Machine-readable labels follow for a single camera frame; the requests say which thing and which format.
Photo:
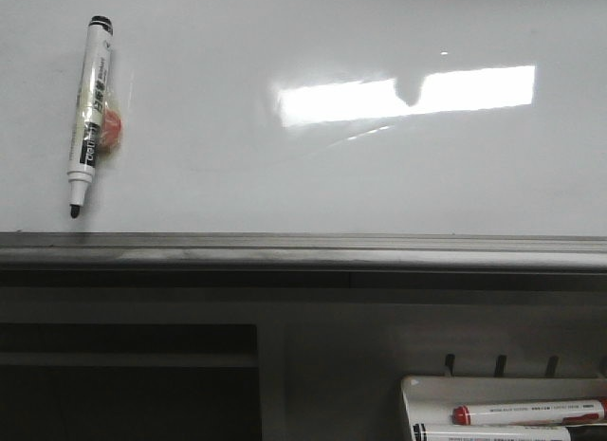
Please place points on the black capped marker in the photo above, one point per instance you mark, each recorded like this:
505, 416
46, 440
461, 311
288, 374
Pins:
432, 432

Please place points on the white whiteboard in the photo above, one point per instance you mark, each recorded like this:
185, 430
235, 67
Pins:
324, 135

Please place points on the white black whiteboard marker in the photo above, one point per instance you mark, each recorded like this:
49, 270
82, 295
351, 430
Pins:
90, 111

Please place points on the red capped marker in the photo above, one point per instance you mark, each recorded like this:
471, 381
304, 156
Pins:
555, 412

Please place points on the white marker tray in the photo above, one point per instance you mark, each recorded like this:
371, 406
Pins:
432, 399

